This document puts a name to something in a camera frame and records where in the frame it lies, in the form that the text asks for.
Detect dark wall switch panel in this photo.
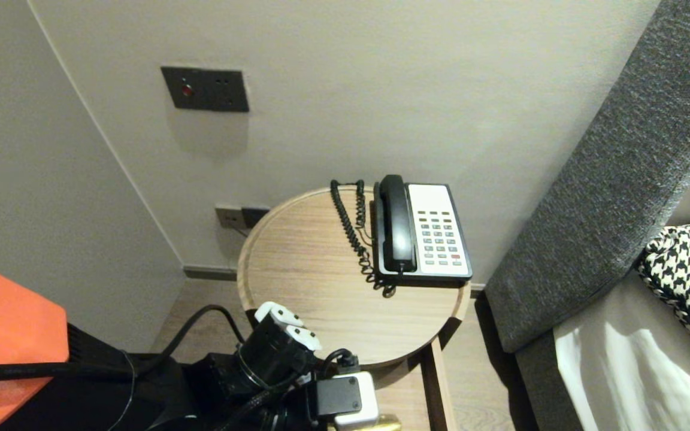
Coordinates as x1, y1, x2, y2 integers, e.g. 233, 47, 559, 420
161, 66, 250, 113

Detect white bed sheet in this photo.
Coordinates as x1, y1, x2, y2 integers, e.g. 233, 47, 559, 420
553, 269, 690, 431

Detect beige wall data socket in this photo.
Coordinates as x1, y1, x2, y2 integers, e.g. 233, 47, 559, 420
215, 207, 244, 231

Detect gold tissue pack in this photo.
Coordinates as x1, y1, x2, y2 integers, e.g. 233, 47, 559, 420
334, 413, 403, 431

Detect round wooden bedside table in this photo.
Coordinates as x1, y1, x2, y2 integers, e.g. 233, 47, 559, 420
237, 187, 471, 369

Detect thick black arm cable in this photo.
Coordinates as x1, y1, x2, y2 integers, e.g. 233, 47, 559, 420
0, 305, 245, 384

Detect black coiled phone cord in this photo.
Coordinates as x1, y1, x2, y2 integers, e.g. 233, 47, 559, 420
329, 180, 397, 298

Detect grey upholstered bed frame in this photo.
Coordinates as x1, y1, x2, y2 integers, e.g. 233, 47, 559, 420
514, 335, 598, 431

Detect black and white desk telephone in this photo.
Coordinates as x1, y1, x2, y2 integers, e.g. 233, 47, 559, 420
372, 183, 474, 282

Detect grey wall baseboard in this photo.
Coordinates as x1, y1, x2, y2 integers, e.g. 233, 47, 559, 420
183, 266, 239, 283

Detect dark wall power socket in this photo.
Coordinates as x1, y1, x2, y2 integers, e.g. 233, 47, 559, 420
241, 208, 271, 229

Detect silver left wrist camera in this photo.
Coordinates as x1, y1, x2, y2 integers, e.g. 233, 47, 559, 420
315, 371, 379, 428

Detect black telephone handset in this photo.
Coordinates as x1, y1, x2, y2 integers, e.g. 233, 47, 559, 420
378, 174, 417, 273

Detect grey fabric headboard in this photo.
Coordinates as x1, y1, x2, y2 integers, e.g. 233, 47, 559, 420
484, 0, 690, 354

